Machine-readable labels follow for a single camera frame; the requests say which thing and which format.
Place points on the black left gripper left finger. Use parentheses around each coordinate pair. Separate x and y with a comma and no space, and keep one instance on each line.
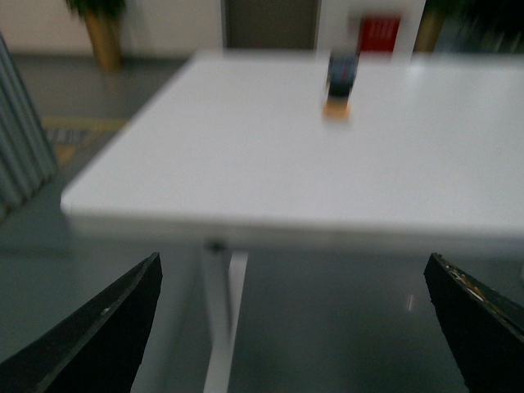
(98,348)

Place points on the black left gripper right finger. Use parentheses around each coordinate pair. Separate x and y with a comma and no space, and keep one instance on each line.
(483,329)

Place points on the yellow push button switch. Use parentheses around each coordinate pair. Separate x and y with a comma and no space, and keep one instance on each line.
(341,75)

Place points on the grey ribbed partition panel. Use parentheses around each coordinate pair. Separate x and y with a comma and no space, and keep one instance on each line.
(28,160)

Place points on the red fire extinguisher box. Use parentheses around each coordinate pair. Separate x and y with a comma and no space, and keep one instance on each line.
(378,34)

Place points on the right potted plant gold pot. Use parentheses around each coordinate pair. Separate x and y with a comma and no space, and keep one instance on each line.
(434,15)

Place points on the potted plant gold pot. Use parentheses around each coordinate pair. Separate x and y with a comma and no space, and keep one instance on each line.
(434,15)
(102,19)

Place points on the left potted plant gold pot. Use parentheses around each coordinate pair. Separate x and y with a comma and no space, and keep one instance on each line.
(102,19)

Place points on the grey door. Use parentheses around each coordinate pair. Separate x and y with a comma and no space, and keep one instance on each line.
(271,25)

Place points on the white table leg frame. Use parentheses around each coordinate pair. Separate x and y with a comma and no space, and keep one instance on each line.
(223,273)

